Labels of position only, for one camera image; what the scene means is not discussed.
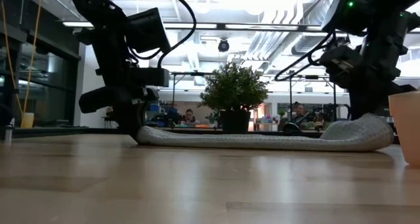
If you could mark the person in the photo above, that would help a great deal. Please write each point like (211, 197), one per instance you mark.
(189, 115)
(299, 110)

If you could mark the grey microfiber towel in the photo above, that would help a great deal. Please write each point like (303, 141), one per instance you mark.
(262, 142)

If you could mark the potted plant in black pot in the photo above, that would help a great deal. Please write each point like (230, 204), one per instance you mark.
(233, 92)

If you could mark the small grey bottle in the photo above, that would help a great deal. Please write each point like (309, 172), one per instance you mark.
(8, 132)

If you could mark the orange plastic bin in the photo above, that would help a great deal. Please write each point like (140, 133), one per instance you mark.
(407, 128)

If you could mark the black background stand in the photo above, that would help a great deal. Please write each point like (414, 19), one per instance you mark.
(174, 92)
(290, 96)

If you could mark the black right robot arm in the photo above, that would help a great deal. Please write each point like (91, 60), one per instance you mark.
(400, 7)

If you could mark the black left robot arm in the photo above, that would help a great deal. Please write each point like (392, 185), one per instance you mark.
(98, 20)

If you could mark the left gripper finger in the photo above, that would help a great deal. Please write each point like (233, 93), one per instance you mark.
(105, 100)
(146, 94)

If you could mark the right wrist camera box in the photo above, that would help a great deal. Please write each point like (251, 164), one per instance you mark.
(348, 10)

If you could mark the black hanging dome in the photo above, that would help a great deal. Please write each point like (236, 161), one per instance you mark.
(223, 46)

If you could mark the pale yellow cup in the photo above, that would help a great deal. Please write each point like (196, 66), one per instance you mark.
(27, 120)

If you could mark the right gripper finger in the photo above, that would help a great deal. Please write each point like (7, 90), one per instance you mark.
(364, 102)
(405, 88)

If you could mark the black ceiling light rail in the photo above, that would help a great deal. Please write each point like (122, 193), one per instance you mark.
(221, 26)

